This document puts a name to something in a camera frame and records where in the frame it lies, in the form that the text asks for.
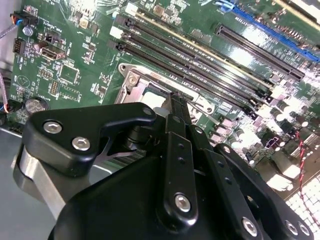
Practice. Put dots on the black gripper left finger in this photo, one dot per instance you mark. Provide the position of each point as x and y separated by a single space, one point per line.
61 150

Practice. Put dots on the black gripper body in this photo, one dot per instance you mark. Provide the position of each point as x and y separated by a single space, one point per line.
118 205

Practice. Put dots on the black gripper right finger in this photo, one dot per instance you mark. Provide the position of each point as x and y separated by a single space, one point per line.
223 175

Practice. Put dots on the metal socket cover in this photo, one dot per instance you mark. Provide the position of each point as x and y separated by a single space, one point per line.
136 93

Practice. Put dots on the silver CPU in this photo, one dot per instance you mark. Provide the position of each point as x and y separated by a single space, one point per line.
156 98

